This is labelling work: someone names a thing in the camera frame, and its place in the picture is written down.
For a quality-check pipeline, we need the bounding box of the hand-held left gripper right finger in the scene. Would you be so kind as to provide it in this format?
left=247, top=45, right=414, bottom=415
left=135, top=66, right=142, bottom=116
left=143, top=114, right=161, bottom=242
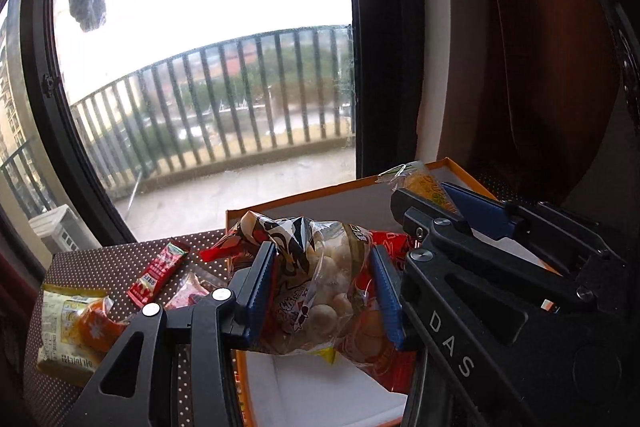
left=370, top=246, right=410, bottom=352

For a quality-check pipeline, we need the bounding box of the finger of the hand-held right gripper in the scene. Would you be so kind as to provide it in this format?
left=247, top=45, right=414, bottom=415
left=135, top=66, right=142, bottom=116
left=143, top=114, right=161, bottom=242
left=390, top=188, right=593, bottom=348
left=442, top=182, right=629, bottom=279

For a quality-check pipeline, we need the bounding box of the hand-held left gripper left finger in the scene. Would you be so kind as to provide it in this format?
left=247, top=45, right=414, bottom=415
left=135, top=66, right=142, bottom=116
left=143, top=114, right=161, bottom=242
left=65, top=241, right=279, bottom=427

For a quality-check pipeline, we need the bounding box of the yellow green snack packet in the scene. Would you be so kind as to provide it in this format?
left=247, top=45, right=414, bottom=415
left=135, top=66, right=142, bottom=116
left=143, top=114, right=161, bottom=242
left=377, top=161, right=462, bottom=217

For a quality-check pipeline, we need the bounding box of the clear bag of white balls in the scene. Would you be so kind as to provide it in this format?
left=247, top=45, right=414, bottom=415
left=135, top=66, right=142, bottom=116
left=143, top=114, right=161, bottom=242
left=235, top=211, right=373, bottom=357

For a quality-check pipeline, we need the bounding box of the red packet with round pictures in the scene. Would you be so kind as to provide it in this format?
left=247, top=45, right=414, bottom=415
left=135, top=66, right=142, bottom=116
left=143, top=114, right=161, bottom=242
left=200, top=229, right=418, bottom=395

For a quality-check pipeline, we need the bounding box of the clear pink snack packet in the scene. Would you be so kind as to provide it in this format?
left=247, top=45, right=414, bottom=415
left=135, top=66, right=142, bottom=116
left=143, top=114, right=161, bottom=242
left=164, top=271, right=213, bottom=311

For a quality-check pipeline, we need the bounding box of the red stick snack packet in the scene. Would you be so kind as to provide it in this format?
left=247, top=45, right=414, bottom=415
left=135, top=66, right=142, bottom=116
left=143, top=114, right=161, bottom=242
left=127, top=242, right=191, bottom=309

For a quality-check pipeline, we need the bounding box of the orange cardboard box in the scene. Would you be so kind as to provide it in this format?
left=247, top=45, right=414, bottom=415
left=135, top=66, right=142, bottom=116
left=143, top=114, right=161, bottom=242
left=225, top=157, right=561, bottom=427

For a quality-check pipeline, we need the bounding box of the small orange snack packet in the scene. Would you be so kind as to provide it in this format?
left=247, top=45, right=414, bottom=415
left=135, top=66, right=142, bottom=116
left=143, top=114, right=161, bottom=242
left=75, top=299, right=127, bottom=354

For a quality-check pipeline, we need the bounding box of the large yellow snack packet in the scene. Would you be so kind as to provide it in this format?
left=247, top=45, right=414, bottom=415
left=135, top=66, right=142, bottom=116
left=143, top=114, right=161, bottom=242
left=36, top=284, right=126, bottom=389

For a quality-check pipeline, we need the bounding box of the reddish brown curtain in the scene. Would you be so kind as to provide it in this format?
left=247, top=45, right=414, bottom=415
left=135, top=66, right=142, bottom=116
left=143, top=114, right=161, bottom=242
left=0, top=247, right=46, bottom=427
left=480, top=0, right=640, bottom=208

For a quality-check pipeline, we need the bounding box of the white outdoor air conditioner unit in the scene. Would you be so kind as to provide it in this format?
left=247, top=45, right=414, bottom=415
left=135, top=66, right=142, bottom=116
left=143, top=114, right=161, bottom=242
left=29, top=204, right=101, bottom=254

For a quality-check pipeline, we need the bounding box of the balcony railing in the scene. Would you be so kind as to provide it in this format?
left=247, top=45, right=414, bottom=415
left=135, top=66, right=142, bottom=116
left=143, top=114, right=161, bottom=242
left=0, top=24, right=353, bottom=212

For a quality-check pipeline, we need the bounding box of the yellow apartment building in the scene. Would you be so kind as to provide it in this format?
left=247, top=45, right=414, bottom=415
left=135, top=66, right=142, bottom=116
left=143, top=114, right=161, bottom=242
left=0, top=12, right=26, bottom=152

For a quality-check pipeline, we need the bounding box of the black window frame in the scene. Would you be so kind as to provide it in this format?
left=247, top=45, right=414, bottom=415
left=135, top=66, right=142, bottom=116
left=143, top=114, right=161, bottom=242
left=20, top=0, right=426, bottom=248

